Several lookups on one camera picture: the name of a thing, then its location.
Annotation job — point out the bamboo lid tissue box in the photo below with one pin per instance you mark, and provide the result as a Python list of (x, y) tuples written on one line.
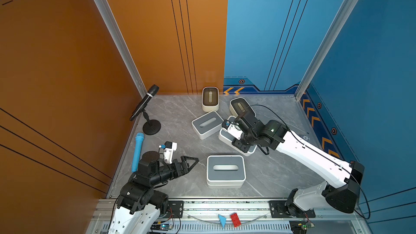
[(224, 186)]

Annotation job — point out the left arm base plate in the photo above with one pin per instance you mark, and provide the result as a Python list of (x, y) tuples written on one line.
[(175, 208)]

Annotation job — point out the grey lid tissue box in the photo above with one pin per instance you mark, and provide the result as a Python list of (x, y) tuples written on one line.
[(207, 125), (225, 170), (227, 138)]

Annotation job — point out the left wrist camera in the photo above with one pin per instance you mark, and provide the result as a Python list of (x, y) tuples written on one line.
[(168, 149)]

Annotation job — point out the cream tissue box angled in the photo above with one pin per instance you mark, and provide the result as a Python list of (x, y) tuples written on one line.
[(239, 105)]

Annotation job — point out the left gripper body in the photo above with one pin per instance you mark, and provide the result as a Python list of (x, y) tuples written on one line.
[(174, 169)]

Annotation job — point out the cream tissue box rear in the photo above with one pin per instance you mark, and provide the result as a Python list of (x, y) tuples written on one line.
[(210, 99)]

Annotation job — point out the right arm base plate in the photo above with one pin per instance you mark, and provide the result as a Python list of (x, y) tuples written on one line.
[(279, 208)]

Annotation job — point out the black microphone on stand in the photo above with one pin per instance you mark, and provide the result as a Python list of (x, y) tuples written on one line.
[(150, 127)]

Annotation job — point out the blue microphone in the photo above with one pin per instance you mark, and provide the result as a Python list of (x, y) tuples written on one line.
[(139, 139)]

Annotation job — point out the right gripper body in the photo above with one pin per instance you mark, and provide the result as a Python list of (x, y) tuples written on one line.
[(240, 144)]

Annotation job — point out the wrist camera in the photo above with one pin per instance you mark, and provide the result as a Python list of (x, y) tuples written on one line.
[(232, 128), (168, 149)]

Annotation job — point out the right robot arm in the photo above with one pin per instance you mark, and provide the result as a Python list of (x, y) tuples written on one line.
[(341, 186)]

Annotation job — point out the red block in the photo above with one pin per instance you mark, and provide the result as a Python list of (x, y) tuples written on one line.
[(235, 220)]

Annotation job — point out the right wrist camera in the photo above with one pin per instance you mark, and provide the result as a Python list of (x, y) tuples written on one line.
[(232, 128)]

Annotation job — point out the right circuit board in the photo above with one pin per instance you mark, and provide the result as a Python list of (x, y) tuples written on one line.
[(301, 227)]

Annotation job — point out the circuit board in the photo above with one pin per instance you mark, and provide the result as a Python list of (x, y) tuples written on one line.
[(301, 227), (160, 227)]

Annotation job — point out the left circuit board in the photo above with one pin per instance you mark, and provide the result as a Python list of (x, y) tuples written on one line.
[(160, 227)]

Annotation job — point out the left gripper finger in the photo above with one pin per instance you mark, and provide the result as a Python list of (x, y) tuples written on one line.
[(189, 162), (183, 171)]

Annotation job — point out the blue triangle piece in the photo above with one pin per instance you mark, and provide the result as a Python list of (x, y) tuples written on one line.
[(222, 220)]

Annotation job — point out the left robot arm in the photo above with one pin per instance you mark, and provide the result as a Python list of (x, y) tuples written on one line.
[(140, 204)]

